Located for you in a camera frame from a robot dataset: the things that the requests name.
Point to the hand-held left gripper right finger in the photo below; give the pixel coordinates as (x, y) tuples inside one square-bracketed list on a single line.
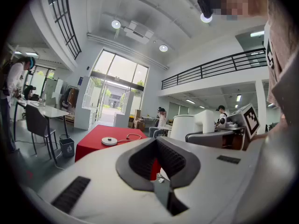
[(210, 183)]

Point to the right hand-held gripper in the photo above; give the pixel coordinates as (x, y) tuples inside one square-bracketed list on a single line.
[(251, 122)]

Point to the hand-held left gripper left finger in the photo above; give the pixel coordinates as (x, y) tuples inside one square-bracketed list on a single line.
[(105, 183)]

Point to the white plastic part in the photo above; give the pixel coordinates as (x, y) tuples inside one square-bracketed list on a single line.
[(109, 141)]

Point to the person's right forearm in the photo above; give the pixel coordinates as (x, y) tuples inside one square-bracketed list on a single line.
[(257, 137)]

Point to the under-mezzanine tube light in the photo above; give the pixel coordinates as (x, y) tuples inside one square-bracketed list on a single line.
[(190, 101)]

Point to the red cloth covered table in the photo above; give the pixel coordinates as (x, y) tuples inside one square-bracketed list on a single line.
[(105, 132)]

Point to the dark plastic trash bin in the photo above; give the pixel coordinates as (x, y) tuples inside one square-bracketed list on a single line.
[(67, 148)]

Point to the plain white shelf cabinet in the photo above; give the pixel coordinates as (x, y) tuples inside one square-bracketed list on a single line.
[(122, 120)]

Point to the large labelled cardboard box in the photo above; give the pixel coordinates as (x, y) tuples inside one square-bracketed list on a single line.
[(140, 125)]

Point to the black straight mezzanine railing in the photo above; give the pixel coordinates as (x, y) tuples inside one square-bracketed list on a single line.
[(210, 66)]

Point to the white shelf cabinet with drawers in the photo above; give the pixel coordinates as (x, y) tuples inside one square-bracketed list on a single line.
[(81, 115)]

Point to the small cardboard box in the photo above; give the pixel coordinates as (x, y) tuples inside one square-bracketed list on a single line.
[(137, 113)]

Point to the wooden pallets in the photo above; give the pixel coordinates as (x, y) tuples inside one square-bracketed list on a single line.
[(69, 118)]

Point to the grey table with black legs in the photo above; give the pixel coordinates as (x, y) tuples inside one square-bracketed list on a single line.
[(51, 111)]

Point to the dark blue chair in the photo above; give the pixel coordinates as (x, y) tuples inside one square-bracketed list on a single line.
[(35, 122)]

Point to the clothes rack with garments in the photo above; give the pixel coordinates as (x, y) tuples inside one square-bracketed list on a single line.
[(70, 97)]

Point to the round ceiling lamp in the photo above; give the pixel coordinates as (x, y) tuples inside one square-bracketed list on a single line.
[(116, 24), (206, 19), (163, 48)]

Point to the clear water bottle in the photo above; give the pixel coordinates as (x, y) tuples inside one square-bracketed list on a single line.
[(44, 100)]

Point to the white plate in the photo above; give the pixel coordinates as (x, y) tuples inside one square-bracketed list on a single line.
[(35, 103)]

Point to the grey metal lockers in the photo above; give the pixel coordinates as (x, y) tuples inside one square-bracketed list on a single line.
[(52, 90)]

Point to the tall glass entrance door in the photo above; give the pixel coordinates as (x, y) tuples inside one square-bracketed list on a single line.
[(121, 69)]

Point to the upper-floor tube light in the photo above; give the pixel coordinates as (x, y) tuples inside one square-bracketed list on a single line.
[(257, 33)]

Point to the large side window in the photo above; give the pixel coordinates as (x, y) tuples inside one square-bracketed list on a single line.
[(39, 80)]

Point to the person's pink-brown shirt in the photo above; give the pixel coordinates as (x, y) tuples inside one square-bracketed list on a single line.
[(282, 43)]

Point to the white ceiling air conditioner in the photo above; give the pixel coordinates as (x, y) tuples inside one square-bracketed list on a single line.
[(139, 31)]

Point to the person's head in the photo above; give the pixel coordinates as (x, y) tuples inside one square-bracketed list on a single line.
[(243, 1)]

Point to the side-room tube light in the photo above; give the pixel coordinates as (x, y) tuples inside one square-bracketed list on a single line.
[(31, 53)]

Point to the black curved balcony railing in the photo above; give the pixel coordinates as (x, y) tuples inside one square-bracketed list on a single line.
[(70, 31)]

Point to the black head-mounted camera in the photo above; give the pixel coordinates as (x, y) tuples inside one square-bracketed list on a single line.
[(206, 1)]

